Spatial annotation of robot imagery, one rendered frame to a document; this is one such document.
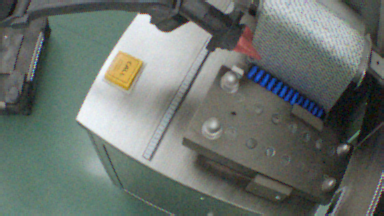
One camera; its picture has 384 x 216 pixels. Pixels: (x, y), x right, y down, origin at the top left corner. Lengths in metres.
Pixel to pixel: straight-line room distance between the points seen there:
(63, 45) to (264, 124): 1.41
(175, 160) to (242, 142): 0.18
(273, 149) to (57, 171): 1.25
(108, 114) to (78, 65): 1.06
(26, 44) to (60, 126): 0.46
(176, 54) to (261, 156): 0.33
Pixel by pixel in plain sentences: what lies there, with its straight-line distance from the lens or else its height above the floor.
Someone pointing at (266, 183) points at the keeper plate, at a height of 1.02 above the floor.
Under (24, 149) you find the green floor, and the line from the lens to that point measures 2.21.
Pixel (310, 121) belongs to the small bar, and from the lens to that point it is 1.09.
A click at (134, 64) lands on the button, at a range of 1.22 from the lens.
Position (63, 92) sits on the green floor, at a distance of 2.22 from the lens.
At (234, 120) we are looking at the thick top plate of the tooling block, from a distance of 1.07.
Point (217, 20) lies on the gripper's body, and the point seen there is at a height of 1.15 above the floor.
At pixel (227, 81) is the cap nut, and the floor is 1.06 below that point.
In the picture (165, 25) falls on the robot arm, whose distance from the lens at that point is 1.06.
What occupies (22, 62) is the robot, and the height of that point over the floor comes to 0.24.
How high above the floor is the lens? 2.05
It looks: 71 degrees down
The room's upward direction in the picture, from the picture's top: 11 degrees clockwise
